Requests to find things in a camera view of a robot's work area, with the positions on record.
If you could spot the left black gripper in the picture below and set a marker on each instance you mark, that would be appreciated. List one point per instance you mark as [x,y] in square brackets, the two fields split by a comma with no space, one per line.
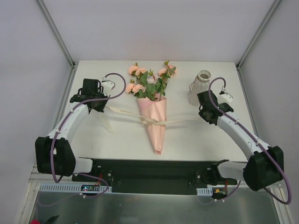
[98,107]

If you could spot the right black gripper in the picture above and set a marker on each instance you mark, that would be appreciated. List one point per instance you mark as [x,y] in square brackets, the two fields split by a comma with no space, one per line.
[205,114]

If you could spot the pink paper wrapping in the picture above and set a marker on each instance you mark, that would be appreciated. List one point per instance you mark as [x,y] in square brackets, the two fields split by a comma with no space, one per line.
[153,115]

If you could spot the pink flowers with green leaves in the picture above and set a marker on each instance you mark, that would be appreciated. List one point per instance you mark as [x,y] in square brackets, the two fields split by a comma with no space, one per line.
[146,84]

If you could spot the cream ribbon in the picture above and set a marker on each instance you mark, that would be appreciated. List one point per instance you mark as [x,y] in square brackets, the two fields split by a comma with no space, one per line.
[143,120]

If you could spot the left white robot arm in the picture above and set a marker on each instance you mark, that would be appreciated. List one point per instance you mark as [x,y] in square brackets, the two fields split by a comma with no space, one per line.
[54,152]

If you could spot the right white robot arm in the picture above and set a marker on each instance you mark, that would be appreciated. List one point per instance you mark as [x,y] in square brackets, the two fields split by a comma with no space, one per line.
[265,163]

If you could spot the white ribbed ceramic vase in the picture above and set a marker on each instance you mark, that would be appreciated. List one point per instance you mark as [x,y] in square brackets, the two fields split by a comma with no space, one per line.
[200,84]

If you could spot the red object at bottom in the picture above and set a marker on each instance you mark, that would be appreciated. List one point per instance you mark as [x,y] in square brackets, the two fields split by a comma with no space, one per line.
[34,221]

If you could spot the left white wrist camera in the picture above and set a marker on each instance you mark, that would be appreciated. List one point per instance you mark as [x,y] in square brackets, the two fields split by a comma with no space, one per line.
[108,86]

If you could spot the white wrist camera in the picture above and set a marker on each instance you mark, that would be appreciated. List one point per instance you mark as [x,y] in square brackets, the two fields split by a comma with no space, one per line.
[108,86]
[224,96]

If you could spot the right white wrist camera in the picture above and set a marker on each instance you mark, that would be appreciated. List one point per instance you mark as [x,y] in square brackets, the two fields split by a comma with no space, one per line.
[224,96]

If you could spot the right white cable duct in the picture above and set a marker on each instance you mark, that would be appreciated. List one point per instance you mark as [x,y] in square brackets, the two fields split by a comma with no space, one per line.
[210,191]

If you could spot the white cable duct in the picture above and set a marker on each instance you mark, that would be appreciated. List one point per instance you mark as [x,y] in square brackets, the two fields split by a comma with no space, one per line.
[74,188]
[210,191]

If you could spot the left aluminium frame post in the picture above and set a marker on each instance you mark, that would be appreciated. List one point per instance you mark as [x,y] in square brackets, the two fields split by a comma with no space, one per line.
[55,32]

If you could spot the aluminium frame post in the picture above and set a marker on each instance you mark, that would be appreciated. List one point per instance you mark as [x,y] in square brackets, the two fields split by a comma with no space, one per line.
[262,26]
[55,32]

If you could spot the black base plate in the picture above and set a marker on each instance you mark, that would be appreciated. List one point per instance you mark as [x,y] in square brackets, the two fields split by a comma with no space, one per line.
[149,177]

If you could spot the aluminium front rail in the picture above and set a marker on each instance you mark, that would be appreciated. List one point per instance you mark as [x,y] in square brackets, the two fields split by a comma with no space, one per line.
[47,178]

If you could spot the left white cable duct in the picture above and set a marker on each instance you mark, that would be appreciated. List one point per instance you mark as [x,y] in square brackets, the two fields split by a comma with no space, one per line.
[74,188]

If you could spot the right aluminium frame post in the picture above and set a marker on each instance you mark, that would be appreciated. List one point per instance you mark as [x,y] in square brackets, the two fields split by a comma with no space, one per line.
[262,26]

